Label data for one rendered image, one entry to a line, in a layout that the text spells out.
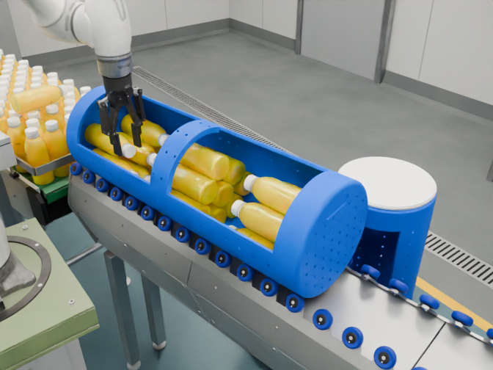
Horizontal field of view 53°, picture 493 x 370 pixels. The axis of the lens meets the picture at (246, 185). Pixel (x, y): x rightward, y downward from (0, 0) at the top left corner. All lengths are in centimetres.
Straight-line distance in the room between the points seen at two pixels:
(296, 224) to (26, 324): 55
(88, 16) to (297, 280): 80
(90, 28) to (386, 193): 88
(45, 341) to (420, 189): 101
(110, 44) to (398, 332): 96
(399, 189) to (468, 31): 326
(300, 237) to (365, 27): 428
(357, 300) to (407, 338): 14
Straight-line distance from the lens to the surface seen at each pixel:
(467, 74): 466
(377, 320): 119
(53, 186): 178
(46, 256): 119
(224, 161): 126
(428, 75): 487
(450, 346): 119
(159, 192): 126
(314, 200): 101
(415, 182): 148
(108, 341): 241
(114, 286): 194
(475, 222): 328
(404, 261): 149
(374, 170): 151
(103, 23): 130
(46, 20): 138
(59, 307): 106
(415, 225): 142
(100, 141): 153
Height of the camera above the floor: 178
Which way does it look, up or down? 32 degrees down
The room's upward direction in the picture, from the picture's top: straight up
